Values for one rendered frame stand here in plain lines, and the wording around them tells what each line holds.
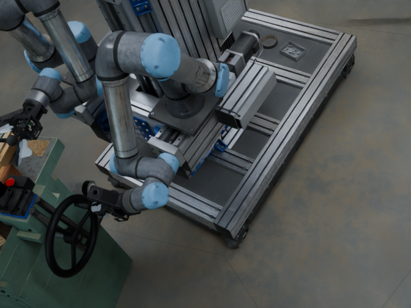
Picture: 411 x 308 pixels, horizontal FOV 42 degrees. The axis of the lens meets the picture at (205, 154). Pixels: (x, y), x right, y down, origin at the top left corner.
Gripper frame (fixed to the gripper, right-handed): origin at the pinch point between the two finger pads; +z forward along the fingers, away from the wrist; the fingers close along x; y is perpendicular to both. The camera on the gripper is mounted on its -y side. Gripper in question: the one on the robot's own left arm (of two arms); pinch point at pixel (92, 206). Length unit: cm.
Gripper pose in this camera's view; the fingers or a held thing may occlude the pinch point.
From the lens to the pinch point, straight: 188.9
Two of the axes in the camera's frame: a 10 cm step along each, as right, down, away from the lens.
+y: 6.8, 5.2, 5.1
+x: 2.7, -8.3, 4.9
